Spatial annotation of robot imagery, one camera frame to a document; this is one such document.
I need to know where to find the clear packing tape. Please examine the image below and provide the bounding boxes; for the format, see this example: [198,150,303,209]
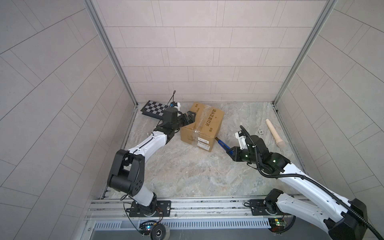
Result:
[192,105,211,145]

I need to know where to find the round black speaker device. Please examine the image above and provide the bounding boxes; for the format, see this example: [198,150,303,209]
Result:
[139,220,171,240]

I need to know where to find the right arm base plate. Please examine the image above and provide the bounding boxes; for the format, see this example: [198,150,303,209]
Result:
[244,199,290,218]

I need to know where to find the brown cardboard express box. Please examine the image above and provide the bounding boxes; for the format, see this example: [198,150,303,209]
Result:
[180,102,225,152]

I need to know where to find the aluminium corner post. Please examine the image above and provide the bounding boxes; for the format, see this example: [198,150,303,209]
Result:
[272,0,338,109]
[84,0,138,108]

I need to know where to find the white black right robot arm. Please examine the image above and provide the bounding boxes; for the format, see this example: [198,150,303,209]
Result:
[227,131,368,240]

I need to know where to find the blue box cutter knife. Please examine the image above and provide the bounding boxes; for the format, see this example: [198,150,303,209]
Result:
[215,137,233,155]

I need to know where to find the cream plastic handle tool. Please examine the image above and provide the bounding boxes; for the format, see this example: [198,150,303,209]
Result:
[266,119,286,149]

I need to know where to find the aluminium corner post left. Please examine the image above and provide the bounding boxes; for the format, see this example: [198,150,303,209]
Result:
[84,0,138,108]

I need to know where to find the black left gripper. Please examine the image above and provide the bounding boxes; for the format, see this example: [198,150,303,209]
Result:
[170,112,197,132]

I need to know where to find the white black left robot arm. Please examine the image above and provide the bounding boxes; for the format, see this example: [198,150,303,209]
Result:
[107,107,196,216]

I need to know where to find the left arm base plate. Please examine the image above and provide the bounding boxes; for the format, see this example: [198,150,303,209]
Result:
[126,201,172,218]

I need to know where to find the black white chessboard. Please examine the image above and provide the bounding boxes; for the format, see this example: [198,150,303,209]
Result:
[141,101,169,120]

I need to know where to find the aluminium corner post right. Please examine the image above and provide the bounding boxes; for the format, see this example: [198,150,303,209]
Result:
[272,0,338,109]

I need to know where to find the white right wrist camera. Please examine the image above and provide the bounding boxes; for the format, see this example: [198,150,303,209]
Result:
[235,130,248,150]

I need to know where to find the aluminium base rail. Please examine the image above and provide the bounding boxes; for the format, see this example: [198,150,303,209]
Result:
[83,196,338,240]

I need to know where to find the green circuit board right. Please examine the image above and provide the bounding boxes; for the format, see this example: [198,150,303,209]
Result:
[268,218,286,233]

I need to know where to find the black corrugated cable conduit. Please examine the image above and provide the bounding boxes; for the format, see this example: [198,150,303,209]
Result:
[239,125,384,240]

